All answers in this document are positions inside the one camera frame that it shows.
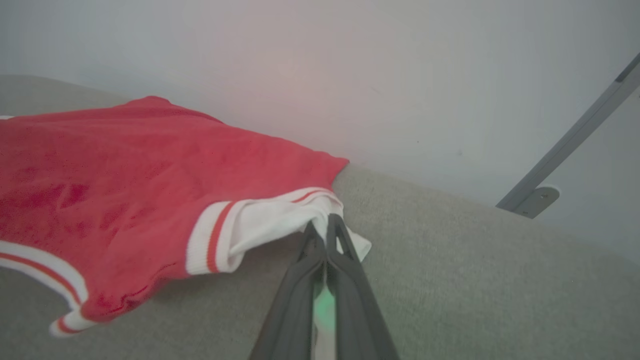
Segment grey fabric sofa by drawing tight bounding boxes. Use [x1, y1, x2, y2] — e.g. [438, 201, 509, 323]
[0, 74, 640, 360]

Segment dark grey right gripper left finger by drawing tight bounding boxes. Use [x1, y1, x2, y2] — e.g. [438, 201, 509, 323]
[248, 222, 327, 360]

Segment red and white garment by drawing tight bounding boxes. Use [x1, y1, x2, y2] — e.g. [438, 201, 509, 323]
[0, 95, 373, 339]

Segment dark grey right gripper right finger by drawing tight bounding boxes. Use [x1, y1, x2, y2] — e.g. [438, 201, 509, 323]
[326, 214, 401, 360]

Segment grey metal rail with bracket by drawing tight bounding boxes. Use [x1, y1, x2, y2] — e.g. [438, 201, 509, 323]
[495, 52, 640, 220]

